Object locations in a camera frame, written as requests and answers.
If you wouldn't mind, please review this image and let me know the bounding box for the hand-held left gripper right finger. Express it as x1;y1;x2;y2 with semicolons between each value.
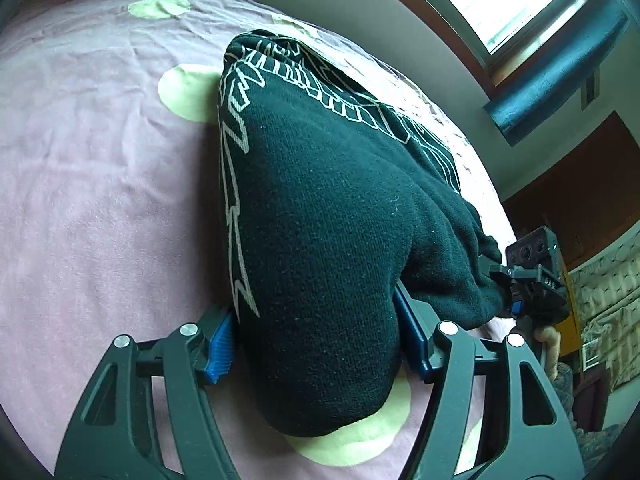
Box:
392;290;586;480

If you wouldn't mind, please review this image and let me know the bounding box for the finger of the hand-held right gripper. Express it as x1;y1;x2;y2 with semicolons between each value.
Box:
487;265;526;318

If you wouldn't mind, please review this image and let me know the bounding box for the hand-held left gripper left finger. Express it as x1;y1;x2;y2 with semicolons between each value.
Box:
54;305;241;480

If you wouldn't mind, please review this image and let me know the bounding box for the dark green printed sweater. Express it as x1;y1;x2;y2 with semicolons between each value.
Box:
216;31;516;436

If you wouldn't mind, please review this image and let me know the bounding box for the person's right hand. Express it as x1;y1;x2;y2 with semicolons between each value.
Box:
532;325;561;382

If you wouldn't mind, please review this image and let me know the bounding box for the light patterned blanket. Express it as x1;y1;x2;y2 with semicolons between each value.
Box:
567;232;640;391

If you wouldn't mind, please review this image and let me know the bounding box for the brown wooden door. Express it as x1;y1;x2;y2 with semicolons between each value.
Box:
502;110;640;271

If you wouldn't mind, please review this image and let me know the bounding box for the teal curtain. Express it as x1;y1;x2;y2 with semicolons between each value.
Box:
482;2;630;147

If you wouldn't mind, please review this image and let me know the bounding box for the pink dotted bed sheet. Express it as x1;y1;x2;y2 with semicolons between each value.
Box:
0;0;521;480

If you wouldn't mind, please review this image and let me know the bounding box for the wall vent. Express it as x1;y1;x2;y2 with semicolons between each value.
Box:
580;62;601;110

